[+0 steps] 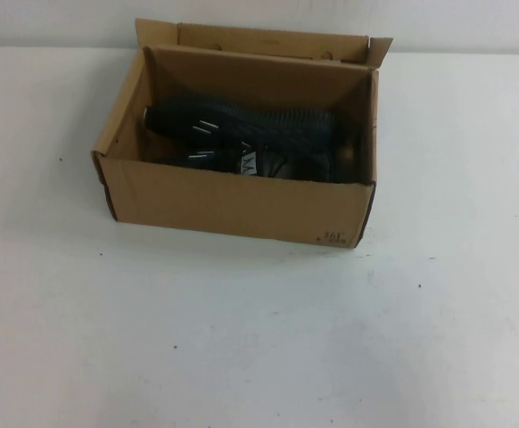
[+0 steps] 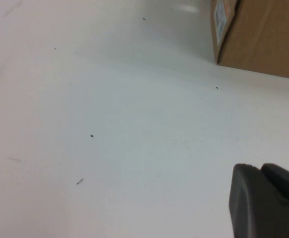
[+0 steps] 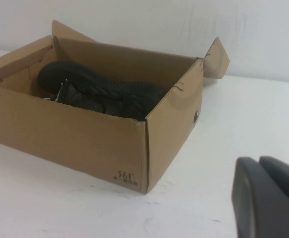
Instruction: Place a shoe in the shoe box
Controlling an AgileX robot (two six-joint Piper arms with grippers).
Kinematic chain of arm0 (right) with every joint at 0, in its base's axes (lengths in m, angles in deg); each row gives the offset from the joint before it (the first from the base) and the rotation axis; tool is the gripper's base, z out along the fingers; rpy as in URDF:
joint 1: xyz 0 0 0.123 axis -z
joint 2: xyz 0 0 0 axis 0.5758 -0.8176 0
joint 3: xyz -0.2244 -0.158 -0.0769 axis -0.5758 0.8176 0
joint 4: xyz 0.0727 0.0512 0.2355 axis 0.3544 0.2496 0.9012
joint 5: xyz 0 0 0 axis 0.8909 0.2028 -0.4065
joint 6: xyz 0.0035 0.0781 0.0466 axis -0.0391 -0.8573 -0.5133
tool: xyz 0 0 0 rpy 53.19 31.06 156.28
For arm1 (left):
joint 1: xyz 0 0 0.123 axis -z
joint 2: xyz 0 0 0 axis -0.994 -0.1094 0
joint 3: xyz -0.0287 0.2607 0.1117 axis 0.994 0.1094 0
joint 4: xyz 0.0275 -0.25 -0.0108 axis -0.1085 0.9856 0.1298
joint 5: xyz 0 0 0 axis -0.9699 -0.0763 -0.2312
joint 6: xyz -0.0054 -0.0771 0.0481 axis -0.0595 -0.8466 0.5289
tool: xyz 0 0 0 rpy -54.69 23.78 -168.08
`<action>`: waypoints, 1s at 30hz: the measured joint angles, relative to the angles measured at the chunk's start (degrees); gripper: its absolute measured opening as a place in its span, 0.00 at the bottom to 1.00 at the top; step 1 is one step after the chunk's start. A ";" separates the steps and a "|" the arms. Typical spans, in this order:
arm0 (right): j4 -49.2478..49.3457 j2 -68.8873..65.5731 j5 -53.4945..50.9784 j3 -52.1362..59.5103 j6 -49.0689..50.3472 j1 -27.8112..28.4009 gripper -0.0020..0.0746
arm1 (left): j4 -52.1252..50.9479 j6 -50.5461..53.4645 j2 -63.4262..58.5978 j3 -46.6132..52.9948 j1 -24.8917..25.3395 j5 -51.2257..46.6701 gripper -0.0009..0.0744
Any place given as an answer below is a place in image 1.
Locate brown cardboard shoe box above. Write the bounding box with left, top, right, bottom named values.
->
left=90, top=17, right=394, bottom=249

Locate black knit sneaker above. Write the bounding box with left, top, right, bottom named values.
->
left=152, top=141, right=359, bottom=185
left=145, top=92, right=348, bottom=151

